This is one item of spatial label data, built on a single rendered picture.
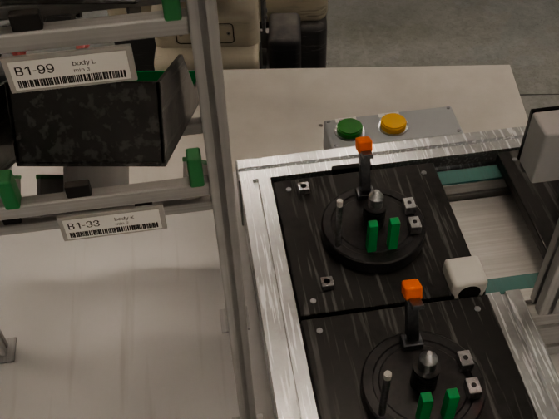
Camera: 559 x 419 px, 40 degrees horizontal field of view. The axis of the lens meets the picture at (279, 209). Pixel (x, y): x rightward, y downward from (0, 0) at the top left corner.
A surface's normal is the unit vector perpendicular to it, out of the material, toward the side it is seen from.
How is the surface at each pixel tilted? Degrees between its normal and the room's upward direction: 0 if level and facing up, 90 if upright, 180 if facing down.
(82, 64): 90
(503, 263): 0
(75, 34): 90
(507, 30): 0
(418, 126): 0
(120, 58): 90
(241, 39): 98
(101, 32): 90
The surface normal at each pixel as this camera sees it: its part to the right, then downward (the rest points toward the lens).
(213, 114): 0.14, 0.72
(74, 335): -0.03, -0.68
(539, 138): -0.99, 0.12
